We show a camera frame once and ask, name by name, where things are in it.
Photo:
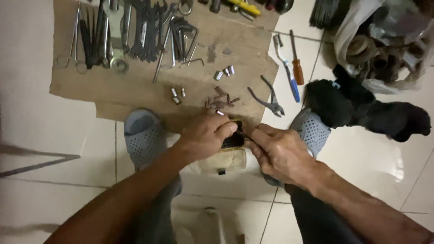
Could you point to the person's right hand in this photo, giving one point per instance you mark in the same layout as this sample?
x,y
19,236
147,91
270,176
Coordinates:
x,y
283,156

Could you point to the person's left hand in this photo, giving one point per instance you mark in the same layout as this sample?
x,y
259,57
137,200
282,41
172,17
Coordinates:
x,y
201,137

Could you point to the black bit holder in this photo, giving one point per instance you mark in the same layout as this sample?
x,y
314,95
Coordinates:
x,y
234,140

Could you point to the clear plastic case lid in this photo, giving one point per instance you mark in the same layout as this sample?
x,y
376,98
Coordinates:
x,y
223,161

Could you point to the person's grey right clog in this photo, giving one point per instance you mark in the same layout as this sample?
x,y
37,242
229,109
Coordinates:
x,y
313,130

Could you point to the person's grey clog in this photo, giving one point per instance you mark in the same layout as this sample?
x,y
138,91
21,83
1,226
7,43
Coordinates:
x,y
144,139
313,130

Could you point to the pile of brown screwdriver bits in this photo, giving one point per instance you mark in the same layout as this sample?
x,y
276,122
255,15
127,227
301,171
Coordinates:
x,y
220,100

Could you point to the grey slip joint pliers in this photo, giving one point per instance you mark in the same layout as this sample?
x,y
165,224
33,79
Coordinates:
x,y
271,101

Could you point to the person's grey left clog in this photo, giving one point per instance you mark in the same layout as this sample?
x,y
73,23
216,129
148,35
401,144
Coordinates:
x,y
144,139

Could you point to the person's right trouser leg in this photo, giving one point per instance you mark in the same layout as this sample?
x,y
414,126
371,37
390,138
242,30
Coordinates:
x,y
318,217

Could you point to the person's trouser leg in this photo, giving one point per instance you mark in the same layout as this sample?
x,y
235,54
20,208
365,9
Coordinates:
x,y
318,217
159,210

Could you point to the white and blue toothbrush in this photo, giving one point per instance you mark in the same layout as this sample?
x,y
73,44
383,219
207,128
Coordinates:
x,y
292,79

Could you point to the black cloth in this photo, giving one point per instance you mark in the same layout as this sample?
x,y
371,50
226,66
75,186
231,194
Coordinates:
x,y
342,101

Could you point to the person's left trouser leg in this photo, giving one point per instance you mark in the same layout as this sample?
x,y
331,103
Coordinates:
x,y
159,210

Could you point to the white curved tube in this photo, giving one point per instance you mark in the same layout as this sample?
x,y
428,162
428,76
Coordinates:
x,y
217,223

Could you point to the brown cardboard sheet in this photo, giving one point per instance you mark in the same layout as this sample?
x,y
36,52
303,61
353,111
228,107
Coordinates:
x,y
217,37

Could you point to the group of hex keys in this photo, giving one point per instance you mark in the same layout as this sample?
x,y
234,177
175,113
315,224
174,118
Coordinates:
x,y
179,34

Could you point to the row of dark wrenches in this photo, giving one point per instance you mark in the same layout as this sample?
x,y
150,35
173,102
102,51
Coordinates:
x,y
147,34

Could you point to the large silver wrench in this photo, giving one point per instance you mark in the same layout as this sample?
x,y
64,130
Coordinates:
x,y
116,37

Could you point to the bundle of black rods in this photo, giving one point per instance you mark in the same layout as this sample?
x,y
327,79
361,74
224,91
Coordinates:
x,y
93,44

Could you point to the plastic bag of metal parts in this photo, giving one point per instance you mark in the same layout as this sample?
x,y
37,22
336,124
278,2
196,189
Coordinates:
x,y
383,50

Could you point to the silver surgical forceps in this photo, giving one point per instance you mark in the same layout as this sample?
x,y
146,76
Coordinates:
x,y
73,44

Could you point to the thin metal rod frame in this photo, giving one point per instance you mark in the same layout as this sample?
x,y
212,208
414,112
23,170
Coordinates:
x,y
40,164

